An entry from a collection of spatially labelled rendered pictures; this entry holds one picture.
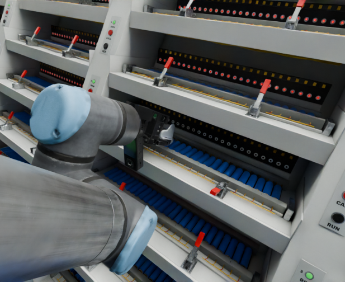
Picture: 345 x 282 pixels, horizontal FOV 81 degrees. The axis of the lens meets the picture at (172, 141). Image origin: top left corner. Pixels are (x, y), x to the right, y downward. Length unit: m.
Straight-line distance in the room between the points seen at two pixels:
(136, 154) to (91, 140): 0.17
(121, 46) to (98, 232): 0.59
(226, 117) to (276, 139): 0.11
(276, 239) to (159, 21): 0.61
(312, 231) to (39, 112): 0.51
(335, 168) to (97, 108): 0.43
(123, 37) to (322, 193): 0.65
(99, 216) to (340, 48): 0.50
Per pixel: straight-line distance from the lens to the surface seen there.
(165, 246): 0.60
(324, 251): 0.50
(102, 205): 0.23
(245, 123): 0.48
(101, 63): 0.73
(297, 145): 0.48
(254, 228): 0.49
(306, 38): 0.53
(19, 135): 1.12
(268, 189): 0.55
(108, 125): 0.35
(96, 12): 0.86
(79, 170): 0.36
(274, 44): 0.54
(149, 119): 0.48
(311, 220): 0.48
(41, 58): 1.03
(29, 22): 1.34
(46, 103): 0.35
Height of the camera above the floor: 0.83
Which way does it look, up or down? 5 degrees down
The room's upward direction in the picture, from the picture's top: 22 degrees clockwise
